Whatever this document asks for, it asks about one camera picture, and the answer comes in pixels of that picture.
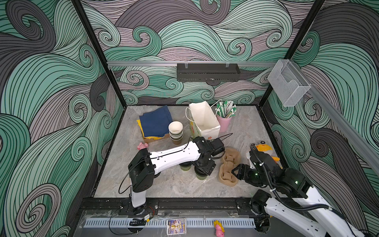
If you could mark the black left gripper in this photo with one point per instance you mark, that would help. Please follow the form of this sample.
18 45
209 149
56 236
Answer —
209 169

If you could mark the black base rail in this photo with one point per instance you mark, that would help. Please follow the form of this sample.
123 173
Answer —
240 206

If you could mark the clear acrylic wall holder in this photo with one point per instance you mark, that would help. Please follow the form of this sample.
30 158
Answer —
288 82

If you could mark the black wall shelf tray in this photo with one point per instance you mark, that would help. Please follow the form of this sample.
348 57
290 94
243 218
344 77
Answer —
208 73

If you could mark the pink yellow small toy figure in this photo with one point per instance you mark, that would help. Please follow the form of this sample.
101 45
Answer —
219 229

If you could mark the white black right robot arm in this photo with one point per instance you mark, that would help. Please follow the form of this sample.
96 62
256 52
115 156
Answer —
312 216

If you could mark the white green paper takeout bag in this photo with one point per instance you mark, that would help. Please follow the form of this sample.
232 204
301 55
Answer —
203 121

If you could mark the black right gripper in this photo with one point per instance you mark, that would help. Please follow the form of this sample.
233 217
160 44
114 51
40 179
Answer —
244 175

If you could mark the white slotted cable duct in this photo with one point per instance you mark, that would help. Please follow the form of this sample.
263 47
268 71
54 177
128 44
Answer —
161 223

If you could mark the colourful picture card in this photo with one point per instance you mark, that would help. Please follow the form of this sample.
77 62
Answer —
176 226

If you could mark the yellow napkin stack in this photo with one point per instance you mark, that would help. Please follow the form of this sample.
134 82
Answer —
139 127

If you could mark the pink plush toy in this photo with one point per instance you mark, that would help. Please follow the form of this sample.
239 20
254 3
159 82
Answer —
142 145

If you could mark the green white wrapped straws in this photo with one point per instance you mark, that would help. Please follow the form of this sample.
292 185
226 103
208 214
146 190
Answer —
225 109

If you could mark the navy blue napkin stack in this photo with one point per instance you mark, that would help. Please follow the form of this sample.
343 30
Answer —
155 123

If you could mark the aluminium wall rail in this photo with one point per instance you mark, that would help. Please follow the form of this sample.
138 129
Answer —
150 63

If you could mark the stack of paper cups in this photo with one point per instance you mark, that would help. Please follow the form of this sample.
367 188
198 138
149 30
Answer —
176 132

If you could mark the brown cardboard napkin box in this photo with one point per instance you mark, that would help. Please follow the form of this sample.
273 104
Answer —
150 141

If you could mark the yellow plush doll red dress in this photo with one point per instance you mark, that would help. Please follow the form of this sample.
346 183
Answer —
267 149

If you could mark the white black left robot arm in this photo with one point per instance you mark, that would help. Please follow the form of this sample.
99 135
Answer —
146 166

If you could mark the green white paper cup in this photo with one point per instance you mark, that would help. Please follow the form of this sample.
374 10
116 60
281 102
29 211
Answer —
185 166

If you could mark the brown pulp cup carrier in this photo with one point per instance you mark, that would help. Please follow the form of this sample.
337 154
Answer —
230 160

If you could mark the pink metal straw bucket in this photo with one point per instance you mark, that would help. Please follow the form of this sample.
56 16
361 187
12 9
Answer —
224 123

